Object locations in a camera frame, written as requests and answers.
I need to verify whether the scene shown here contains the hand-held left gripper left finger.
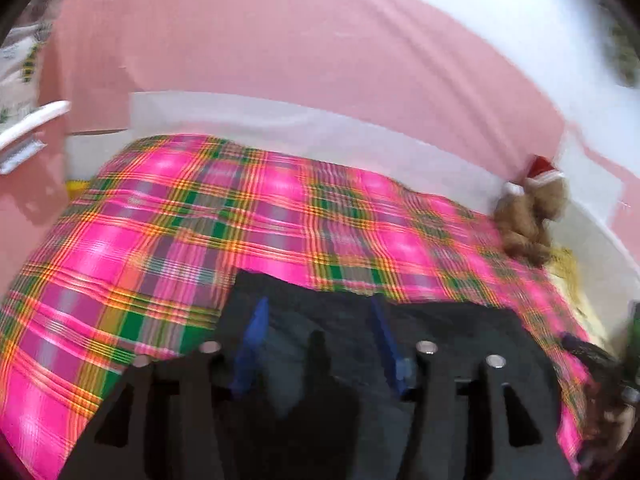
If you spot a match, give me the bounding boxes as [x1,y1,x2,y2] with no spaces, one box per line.
[60,296,271,480]

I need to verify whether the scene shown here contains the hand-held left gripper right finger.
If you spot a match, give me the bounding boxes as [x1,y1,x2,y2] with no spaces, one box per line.
[369,295,576,480]

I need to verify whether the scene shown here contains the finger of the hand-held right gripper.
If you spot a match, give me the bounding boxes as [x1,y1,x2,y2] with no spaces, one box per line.
[560,332,623,386]

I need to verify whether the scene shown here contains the black garment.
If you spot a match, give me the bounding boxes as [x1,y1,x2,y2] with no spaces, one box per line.
[215,269,563,480]

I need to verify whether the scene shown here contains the white printed bedsheet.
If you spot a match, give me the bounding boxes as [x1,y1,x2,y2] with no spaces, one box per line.
[545,200,633,356]

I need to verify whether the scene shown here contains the pink plaid blanket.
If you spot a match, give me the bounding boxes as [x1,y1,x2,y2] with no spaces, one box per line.
[0,134,601,480]

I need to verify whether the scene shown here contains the brown teddy bear with santa hat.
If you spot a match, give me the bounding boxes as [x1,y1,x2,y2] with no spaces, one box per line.
[492,155,571,267]

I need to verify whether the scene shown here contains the pink curtain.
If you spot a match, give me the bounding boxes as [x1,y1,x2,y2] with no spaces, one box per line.
[37,0,623,221]

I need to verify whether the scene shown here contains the white bar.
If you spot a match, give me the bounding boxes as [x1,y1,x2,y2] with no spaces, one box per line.
[0,100,72,176]

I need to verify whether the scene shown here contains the patterned white cloth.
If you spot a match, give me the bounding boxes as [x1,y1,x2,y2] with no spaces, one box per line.
[0,15,55,128]

